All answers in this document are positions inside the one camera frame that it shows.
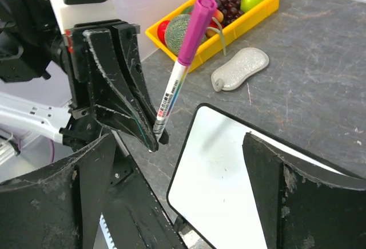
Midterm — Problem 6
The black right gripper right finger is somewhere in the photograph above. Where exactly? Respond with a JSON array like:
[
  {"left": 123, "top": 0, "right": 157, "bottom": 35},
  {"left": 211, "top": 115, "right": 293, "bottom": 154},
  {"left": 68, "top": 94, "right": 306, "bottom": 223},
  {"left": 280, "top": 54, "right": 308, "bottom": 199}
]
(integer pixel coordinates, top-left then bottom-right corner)
[{"left": 242, "top": 133, "right": 365, "bottom": 248}]

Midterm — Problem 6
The red apple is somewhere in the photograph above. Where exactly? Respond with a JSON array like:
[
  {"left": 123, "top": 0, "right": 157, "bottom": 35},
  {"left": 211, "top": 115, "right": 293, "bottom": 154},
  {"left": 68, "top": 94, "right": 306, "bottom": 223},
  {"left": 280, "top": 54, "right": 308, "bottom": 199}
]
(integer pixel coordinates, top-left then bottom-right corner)
[{"left": 157, "top": 20, "right": 170, "bottom": 45}]

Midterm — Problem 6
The white toothed cable duct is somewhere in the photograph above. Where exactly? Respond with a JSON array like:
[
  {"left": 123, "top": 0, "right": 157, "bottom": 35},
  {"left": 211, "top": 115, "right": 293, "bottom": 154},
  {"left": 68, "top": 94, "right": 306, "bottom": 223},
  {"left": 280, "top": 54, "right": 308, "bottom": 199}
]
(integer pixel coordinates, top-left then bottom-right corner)
[{"left": 100, "top": 214, "right": 117, "bottom": 249}]

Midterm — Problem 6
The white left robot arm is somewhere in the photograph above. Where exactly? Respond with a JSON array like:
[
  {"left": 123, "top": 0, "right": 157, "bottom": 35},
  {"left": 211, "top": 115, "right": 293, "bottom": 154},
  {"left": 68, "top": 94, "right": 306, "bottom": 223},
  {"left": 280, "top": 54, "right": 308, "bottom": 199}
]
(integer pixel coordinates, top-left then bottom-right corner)
[{"left": 1, "top": 0, "right": 169, "bottom": 152}]

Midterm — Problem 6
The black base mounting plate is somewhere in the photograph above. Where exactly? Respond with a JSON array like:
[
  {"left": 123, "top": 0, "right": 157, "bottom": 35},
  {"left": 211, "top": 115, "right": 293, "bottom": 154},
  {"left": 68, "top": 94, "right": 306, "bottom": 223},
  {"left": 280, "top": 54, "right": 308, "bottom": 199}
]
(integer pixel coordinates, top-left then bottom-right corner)
[{"left": 102, "top": 132, "right": 186, "bottom": 249}]

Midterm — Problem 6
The small black framed whiteboard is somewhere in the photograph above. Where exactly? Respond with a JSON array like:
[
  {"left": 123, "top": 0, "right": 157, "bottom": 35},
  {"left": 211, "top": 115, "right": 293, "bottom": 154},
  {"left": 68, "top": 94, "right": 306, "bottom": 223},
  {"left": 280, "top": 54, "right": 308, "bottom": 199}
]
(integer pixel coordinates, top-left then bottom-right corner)
[{"left": 166, "top": 102, "right": 349, "bottom": 249}]

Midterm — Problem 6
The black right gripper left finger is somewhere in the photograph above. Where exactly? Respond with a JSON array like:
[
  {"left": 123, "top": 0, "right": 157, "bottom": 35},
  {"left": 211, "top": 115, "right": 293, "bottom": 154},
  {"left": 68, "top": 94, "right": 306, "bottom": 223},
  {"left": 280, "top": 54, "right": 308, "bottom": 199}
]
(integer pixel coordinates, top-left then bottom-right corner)
[{"left": 1, "top": 135, "right": 116, "bottom": 248}]

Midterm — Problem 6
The purple grape bunch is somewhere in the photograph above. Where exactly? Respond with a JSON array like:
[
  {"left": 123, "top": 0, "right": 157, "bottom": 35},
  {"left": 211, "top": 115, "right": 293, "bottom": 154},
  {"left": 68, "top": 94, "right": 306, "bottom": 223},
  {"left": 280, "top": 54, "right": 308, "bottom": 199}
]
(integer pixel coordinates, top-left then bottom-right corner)
[{"left": 215, "top": 0, "right": 244, "bottom": 27}]

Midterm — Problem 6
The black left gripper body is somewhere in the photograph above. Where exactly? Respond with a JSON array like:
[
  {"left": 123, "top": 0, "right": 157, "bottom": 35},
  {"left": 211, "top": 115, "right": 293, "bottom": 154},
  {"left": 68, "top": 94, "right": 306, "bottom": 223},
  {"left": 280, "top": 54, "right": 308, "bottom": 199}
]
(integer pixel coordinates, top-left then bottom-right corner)
[{"left": 64, "top": 19, "right": 140, "bottom": 117}]

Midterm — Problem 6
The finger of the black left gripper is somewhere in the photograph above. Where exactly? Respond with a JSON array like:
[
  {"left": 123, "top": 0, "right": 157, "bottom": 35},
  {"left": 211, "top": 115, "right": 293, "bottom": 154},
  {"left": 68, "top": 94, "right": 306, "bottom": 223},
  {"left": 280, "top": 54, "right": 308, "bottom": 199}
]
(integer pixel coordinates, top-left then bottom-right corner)
[
  {"left": 82, "top": 28, "right": 158, "bottom": 152},
  {"left": 111, "top": 25, "right": 169, "bottom": 144}
]

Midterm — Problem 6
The green netted melon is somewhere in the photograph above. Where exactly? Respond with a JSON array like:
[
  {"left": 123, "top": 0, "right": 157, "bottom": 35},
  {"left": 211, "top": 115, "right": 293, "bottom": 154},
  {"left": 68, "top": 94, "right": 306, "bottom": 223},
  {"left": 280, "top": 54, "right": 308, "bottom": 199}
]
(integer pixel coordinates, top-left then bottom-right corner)
[{"left": 165, "top": 14, "right": 191, "bottom": 56}]

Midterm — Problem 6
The white marker with magenta cap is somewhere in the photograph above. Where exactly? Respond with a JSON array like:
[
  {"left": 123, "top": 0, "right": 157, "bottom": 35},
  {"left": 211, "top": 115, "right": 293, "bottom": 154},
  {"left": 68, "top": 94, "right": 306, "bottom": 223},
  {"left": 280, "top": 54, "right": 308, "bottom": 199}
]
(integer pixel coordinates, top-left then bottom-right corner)
[{"left": 153, "top": 0, "right": 217, "bottom": 140}]

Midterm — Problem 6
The grey whiteboard eraser sponge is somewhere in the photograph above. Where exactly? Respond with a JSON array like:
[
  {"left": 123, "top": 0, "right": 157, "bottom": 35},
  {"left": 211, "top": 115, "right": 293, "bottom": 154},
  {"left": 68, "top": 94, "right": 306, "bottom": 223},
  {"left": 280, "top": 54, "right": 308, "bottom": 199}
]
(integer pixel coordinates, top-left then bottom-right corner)
[{"left": 211, "top": 48, "right": 269, "bottom": 92}]

